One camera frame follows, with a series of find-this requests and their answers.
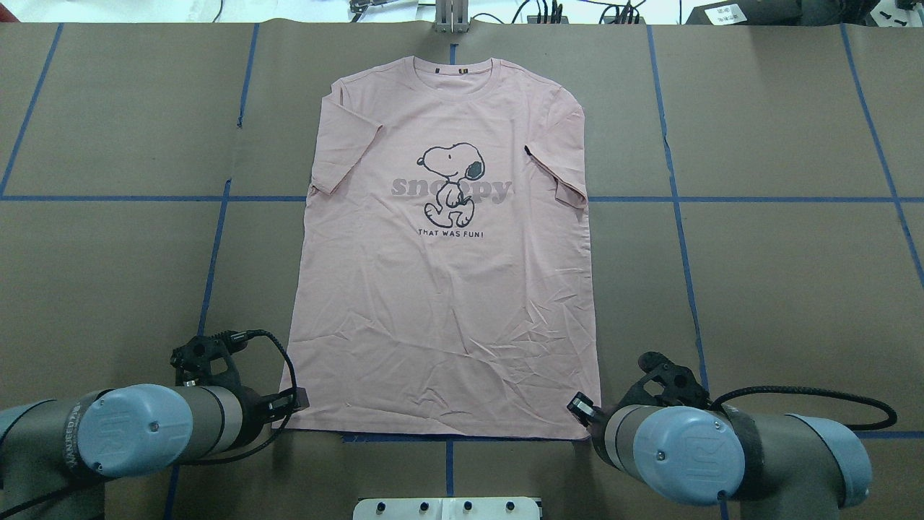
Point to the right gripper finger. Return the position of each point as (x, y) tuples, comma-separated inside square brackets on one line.
[(582, 408)]

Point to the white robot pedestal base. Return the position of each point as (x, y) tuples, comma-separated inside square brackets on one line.
[(517, 507)]

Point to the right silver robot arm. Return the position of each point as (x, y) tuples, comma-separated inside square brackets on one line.
[(774, 466)]

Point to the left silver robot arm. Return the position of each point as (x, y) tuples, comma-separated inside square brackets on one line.
[(58, 456)]

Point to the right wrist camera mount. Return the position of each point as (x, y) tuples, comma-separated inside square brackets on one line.
[(665, 384)]

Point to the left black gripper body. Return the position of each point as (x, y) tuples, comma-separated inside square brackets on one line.
[(253, 417)]

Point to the pink Snoopy t-shirt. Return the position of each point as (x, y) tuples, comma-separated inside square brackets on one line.
[(445, 281)]

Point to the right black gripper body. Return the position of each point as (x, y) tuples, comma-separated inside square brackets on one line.
[(580, 404)]

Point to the black box with label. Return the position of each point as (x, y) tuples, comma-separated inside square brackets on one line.
[(759, 13)]

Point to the aluminium frame post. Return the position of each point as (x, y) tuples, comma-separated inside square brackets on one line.
[(452, 16)]

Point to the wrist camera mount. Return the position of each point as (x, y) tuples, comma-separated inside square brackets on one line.
[(665, 384), (207, 360)]

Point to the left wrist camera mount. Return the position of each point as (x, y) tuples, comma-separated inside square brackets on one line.
[(207, 360)]

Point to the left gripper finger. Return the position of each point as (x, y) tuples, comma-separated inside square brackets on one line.
[(280, 423), (293, 399)]

